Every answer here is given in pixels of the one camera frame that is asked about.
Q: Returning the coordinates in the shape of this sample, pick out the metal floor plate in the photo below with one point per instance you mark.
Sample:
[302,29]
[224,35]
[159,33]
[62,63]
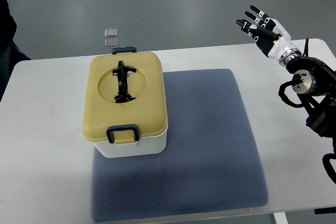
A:
[111,32]
[111,42]

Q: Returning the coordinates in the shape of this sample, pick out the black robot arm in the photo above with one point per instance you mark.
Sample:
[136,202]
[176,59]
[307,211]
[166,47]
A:
[312,87]

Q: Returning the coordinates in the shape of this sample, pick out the dark clothed person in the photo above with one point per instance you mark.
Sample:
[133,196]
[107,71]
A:
[10,53]

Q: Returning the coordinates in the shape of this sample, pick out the lower metal floor plate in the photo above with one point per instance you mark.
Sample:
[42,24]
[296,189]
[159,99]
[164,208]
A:
[111,42]

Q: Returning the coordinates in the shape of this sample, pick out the upper metal floor plate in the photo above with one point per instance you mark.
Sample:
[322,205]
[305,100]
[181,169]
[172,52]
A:
[111,32]

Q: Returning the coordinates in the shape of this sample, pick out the white table leg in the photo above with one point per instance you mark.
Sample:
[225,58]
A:
[280,218]

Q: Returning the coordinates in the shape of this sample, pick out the white storage box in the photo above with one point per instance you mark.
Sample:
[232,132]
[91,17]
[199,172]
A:
[145,146]

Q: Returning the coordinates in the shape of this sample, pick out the yellow box lid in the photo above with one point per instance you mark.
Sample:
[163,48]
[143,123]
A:
[125,89]

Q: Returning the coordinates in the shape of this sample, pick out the black table bracket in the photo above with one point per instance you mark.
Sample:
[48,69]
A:
[321,211]

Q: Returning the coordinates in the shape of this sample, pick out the blue grey cushion mat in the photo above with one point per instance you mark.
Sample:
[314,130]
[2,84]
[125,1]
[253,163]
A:
[210,162]

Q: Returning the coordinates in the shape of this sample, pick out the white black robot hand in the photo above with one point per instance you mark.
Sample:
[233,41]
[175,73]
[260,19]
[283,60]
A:
[269,35]

